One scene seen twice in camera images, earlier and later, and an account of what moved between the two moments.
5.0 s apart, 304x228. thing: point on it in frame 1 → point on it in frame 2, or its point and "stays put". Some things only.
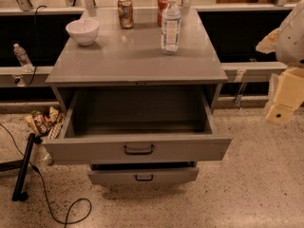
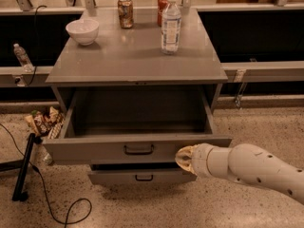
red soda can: x=161 y=4 stays put
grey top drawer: x=145 y=123 stays put
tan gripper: x=292 y=40 → x=202 y=160
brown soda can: x=125 y=11 stays put
